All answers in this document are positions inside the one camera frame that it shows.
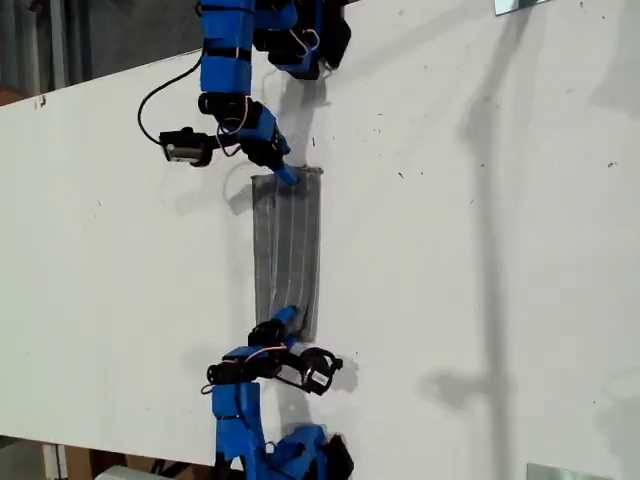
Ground grey striped square towel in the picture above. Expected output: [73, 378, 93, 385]
[249, 164, 325, 344]

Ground white plastic container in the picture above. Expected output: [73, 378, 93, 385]
[92, 464, 151, 480]

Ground white table leg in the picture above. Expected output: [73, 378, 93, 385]
[42, 442, 69, 480]

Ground arm red white wire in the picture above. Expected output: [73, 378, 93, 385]
[201, 342, 290, 395]
[216, 96, 251, 157]

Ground gripper camera stalk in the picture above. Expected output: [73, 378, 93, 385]
[269, 347, 345, 374]
[199, 133, 246, 169]

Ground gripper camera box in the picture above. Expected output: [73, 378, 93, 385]
[299, 359, 334, 396]
[158, 127, 214, 169]

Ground camera black cable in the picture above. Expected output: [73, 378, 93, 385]
[137, 54, 204, 146]

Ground grey metal post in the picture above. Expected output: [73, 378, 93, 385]
[49, 0, 67, 91]

